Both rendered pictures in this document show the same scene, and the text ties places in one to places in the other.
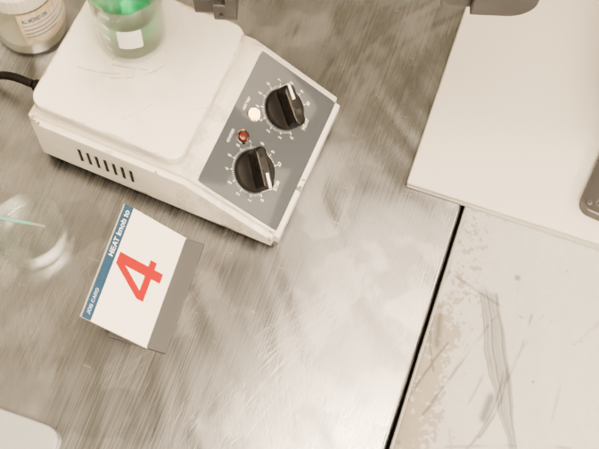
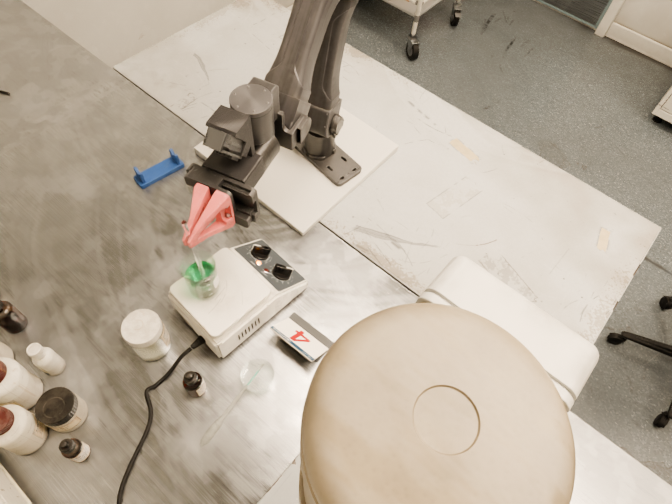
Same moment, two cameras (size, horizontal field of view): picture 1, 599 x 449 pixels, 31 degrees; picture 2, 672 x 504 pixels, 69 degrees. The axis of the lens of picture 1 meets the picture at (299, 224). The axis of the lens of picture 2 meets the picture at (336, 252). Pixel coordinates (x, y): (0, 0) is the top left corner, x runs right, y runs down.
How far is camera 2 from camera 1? 0.40 m
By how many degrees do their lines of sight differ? 31
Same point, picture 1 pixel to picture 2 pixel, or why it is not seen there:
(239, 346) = (341, 315)
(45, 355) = not seen: hidden behind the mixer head
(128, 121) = (245, 302)
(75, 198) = (248, 355)
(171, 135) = (259, 289)
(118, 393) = not seen: hidden behind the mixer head
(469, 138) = (295, 206)
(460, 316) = (360, 239)
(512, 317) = (366, 224)
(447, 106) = (279, 208)
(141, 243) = (287, 330)
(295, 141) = (273, 257)
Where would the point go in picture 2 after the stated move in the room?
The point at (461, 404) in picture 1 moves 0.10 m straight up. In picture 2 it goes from (391, 252) to (400, 222)
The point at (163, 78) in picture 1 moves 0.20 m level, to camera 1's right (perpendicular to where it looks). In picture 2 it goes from (232, 283) to (294, 198)
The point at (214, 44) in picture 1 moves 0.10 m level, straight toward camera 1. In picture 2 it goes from (226, 259) to (283, 276)
